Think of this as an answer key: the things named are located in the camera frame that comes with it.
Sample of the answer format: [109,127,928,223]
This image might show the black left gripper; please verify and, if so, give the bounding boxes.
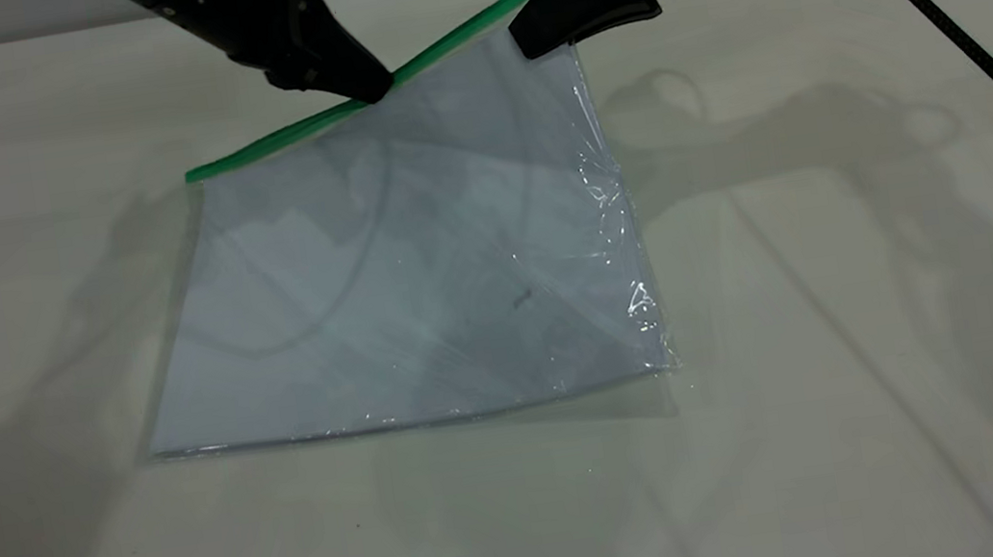
[108,0,397,139]

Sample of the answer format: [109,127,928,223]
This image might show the clear zip bag green zipper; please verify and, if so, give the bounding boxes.
[88,0,688,469]

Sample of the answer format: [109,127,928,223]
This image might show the clear plastic bag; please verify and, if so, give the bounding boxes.
[102,13,675,462]

